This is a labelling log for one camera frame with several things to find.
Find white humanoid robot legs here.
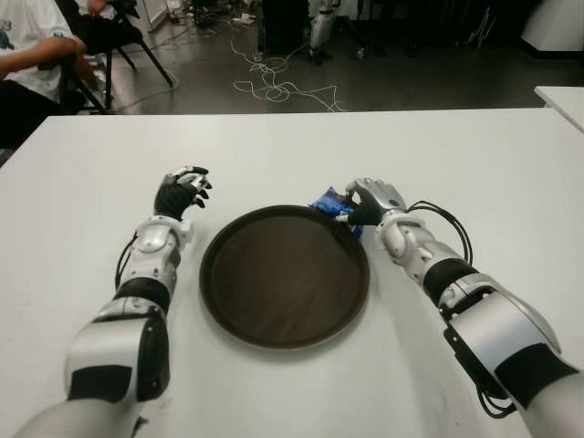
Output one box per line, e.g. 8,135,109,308
308,0,341,65

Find round dark brown tray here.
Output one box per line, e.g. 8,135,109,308
199,204,370,352

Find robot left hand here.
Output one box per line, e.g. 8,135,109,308
154,166,214,223

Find person in white shirt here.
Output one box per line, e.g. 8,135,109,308
0,0,88,150

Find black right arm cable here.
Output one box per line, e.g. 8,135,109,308
405,199,516,419

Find blue Oreo packet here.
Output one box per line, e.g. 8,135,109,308
308,184,364,238

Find white curved panel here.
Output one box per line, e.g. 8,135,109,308
519,0,584,58

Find black chair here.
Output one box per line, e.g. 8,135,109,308
58,0,177,114

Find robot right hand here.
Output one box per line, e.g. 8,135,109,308
335,177,407,228

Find white shelf frame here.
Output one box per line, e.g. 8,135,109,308
141,0,170,32

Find person in black shorts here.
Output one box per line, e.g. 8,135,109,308
72,0,138,106

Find white side table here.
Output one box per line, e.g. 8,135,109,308
533,85,584,138

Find black cabinet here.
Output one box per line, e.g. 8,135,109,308
262,0,314,56

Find white cable on floor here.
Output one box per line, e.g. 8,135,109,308
229,22,348,113

